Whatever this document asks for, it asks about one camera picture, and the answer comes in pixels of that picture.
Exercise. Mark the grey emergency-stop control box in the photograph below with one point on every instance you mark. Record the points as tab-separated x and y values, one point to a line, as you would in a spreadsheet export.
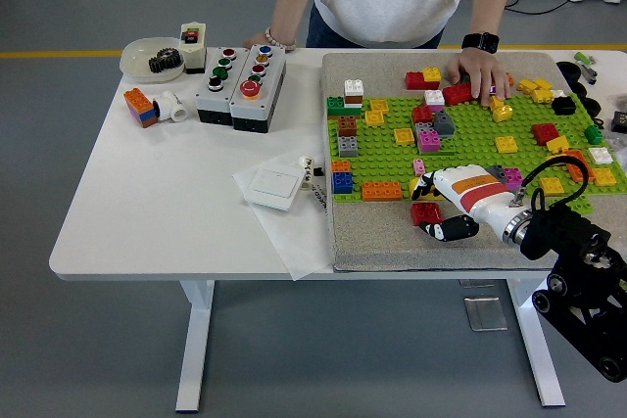
257	107

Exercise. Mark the lime green plate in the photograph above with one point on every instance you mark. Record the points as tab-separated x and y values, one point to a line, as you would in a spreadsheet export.
583	203

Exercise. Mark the small orange brick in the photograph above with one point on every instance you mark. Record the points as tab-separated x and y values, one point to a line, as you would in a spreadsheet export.
341	167

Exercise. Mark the small yellow brick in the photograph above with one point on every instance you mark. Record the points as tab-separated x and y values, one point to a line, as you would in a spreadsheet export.
497	102
503	115
527	85
557	145
542	96
543	83

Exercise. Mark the magenta brick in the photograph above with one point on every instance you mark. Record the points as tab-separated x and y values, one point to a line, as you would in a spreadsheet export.
429	142
514	178

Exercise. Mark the white labelled tube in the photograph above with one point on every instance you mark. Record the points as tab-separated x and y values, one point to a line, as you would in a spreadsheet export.
318	199

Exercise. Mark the person's right hand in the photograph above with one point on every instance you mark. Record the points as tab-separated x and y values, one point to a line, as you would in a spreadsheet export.
259	42

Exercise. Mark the grey metal tool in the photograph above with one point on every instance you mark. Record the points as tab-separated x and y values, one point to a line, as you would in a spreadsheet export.
589	74

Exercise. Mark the person's left hand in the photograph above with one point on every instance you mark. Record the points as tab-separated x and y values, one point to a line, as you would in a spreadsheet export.
482	73

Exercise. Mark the light grey brick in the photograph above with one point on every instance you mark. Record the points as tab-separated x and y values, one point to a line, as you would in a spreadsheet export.
421	129
348	146

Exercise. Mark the green baseplate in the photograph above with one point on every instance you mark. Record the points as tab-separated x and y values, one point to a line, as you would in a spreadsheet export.
470	144

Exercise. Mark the red slope brick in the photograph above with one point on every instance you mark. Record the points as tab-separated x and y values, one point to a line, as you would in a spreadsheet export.
423	212

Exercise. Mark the translucent plastic sheet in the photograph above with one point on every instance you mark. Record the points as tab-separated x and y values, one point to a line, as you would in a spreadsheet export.
294	242

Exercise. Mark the white pipe tee fitting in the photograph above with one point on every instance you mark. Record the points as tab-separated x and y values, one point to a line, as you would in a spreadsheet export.
171	105

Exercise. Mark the small dark green brick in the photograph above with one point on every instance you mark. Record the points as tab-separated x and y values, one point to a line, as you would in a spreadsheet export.
593	135

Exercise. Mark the small black clip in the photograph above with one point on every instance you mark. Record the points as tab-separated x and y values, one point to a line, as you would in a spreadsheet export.
319	172

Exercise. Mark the white wall switch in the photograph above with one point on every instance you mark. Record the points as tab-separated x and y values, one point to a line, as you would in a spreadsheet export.
272	188

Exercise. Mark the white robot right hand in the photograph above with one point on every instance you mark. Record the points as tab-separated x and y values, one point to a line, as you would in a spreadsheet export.
470	188

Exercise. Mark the white labelled cylinder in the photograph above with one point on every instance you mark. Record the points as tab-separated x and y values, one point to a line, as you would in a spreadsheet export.
306	166

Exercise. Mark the black brick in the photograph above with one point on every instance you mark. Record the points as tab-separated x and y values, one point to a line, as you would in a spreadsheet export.
563	106

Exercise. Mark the white plastic bowl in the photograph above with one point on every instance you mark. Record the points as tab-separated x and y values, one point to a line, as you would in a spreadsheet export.
134	58

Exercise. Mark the small metal floor plate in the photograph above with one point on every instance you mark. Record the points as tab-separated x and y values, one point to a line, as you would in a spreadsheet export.
477	283

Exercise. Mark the small green piece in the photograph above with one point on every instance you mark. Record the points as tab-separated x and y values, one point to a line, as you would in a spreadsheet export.
465	78

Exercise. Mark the dark grey slope brick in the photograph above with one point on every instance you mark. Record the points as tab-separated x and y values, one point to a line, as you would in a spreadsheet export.
444	124

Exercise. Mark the black metal gear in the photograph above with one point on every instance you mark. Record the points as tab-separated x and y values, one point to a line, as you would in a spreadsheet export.
165	63

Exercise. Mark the flat yellow square brick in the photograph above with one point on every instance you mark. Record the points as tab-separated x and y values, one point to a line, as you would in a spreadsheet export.
404	136
374	118
379	106

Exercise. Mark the white and brown brick stack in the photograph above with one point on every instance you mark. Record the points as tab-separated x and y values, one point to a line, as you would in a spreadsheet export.
354	87

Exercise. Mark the dark green flat plate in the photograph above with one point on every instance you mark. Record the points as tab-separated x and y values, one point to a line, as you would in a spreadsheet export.
448	149

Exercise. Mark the orange purple blue brick stack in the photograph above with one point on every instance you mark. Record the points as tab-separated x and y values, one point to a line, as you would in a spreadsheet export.
139	105

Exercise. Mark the white table leg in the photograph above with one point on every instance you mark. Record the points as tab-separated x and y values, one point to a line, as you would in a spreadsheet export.
196	339
548	379

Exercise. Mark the black wristwatch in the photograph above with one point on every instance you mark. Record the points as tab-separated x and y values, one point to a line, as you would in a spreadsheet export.
482	42

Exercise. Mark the clear plastic bag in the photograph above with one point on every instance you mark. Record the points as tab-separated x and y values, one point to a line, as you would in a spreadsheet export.
619	153

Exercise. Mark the large yellow curved brick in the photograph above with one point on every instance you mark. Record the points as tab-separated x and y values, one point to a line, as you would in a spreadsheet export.
411	191

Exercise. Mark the dark grey roof brick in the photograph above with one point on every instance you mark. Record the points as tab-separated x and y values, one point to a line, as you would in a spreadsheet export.
499	171

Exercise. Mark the small white brick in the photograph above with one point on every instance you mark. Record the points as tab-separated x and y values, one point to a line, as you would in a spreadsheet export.
559	93

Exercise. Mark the small green tool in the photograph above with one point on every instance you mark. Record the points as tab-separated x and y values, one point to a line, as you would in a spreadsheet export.
580	56

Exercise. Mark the grey foam mat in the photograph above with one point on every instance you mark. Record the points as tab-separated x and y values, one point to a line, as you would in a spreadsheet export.
382	242

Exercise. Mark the person's right forearm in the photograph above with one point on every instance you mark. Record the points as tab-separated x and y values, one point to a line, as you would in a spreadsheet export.
289	12

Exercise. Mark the white red-green switch box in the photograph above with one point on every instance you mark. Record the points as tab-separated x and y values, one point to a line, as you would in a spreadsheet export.
193	53

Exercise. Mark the long red brick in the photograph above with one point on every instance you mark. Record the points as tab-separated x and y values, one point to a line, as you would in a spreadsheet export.
458	95

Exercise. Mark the black box with yellow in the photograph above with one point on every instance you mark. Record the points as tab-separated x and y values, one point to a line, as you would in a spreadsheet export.
619	122

